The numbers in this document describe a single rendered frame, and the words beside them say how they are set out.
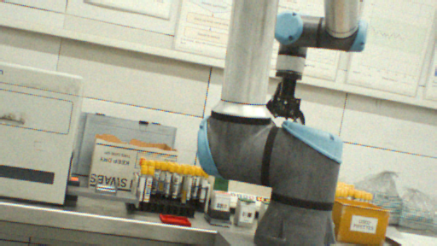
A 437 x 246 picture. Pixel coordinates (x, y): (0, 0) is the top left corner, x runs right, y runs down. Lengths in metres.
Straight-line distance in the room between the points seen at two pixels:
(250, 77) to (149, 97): 0.95
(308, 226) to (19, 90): 0.69
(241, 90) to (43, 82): 0.48
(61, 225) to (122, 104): 0.75
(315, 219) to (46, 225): 0.59
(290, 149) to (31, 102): 0.60
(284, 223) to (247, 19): 0.37
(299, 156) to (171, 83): 1.01
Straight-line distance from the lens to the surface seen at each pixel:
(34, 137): 1.28
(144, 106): 1.91
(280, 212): 1.00
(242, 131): 1.00
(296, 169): 0.98
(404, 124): 2.23
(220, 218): 1.38
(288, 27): 1.33
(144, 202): 1.38
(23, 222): 1.27
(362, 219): 1.49
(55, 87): 1.27
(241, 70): 1.00
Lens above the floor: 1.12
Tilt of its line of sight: 3 degrees down
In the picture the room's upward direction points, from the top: 10 degrees clockwise
